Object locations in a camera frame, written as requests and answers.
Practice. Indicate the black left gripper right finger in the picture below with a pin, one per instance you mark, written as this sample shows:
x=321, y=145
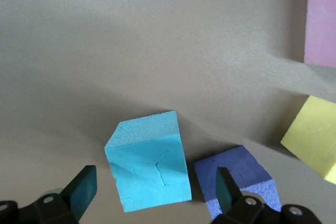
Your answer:
x=231, y=200

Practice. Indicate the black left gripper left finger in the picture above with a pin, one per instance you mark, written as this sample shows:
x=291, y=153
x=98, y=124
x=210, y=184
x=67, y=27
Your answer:
x=78, y=197

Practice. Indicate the purple foam cube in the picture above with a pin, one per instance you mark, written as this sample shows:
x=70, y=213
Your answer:
x=241, y=166

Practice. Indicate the blue foam cube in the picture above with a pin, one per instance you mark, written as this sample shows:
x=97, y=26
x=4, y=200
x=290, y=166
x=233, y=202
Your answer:
x=149, y=166

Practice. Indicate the yellow foam cube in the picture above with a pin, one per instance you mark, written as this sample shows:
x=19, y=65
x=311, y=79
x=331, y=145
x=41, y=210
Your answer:
x=312, y=134

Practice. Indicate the brown table cover sheet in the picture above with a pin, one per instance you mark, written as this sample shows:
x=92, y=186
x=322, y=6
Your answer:
x=131, y=51

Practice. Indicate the pink foam cube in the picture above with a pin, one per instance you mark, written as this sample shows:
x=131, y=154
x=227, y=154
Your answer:
x=321, y=30

